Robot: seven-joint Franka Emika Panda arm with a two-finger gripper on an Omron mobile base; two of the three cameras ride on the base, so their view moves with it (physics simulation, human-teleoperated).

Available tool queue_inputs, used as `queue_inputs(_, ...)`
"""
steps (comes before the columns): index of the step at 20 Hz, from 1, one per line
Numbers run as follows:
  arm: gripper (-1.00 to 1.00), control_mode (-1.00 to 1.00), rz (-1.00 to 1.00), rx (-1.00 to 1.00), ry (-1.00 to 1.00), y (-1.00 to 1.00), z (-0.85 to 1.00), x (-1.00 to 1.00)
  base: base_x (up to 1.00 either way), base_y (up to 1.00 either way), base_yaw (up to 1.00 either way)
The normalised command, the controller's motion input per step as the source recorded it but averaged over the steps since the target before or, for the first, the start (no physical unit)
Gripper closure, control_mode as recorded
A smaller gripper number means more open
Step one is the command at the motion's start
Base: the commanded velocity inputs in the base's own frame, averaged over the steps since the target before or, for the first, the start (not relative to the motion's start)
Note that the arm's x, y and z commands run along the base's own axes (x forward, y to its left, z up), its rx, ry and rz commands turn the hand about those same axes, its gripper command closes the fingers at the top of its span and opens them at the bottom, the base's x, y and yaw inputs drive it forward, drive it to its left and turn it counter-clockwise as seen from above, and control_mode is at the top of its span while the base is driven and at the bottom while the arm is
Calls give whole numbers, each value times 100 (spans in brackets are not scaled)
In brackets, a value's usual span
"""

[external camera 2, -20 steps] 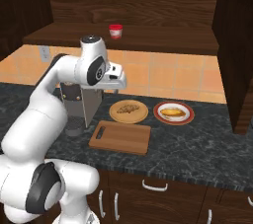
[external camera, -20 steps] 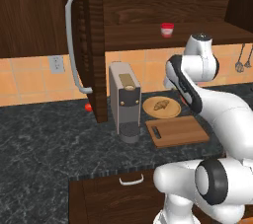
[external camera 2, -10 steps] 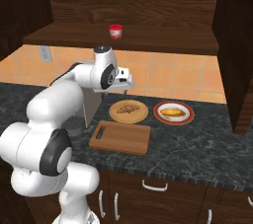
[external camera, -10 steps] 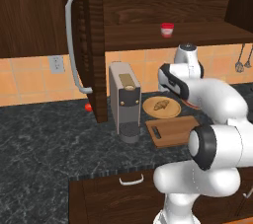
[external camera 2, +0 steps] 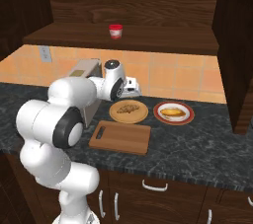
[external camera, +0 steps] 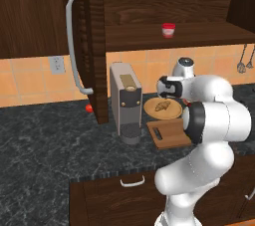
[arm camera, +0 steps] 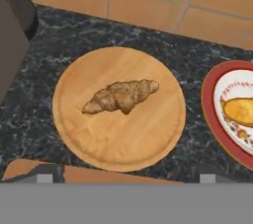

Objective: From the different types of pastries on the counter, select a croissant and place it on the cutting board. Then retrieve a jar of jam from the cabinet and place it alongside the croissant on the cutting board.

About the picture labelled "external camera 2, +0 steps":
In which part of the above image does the dark wooden base cabinet door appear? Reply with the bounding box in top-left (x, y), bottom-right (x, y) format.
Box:
top-left (197, 189), bottom-right (253, 224)
top-left (2, 151), bottom-right (111, 224)
top-left (108, 188), bottom-right (208, 224)

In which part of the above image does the wooden cutting board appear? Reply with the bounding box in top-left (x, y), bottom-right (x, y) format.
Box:
top-left (87, 119), bottom-right (152, 156)

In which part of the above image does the brown croissant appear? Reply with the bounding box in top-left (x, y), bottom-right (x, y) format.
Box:
top-left (116, 103), bottom-right (140, 115)

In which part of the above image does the red lidded jam jar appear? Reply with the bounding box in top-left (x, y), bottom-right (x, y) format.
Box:
top-left (109, 24), bottom-right (124, 40)

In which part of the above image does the golden oblong pastry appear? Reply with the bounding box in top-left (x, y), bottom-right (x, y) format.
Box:
top-left (159, 107), bottom-right (187, 119)

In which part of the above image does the dark wooden wall cabinet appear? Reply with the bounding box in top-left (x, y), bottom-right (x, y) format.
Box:
top-left (22, 0), bottom-right (237, 56)

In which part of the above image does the round wooden plate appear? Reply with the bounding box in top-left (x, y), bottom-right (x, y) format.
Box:
top-left (109, 99), bottom-right (149, 125)

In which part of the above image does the grey wall outlet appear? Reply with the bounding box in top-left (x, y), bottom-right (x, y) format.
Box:
top-left (38, 45), bottom-right (53, 64)

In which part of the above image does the silver toaster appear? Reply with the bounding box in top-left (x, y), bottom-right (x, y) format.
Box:
top-left (66, 58), bottom-right (103, 129)

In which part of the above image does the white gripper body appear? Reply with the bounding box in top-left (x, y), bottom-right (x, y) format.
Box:
top-left (121, 84), bottom-right (143, 100)

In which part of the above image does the dark wooden drawer front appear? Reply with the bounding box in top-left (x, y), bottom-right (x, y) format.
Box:
top-left (108, 170), bottom-right (210, 202)

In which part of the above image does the red rimmed white plate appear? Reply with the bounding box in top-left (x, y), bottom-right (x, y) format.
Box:
top-left (152, 101), bottom-right (196, 126)

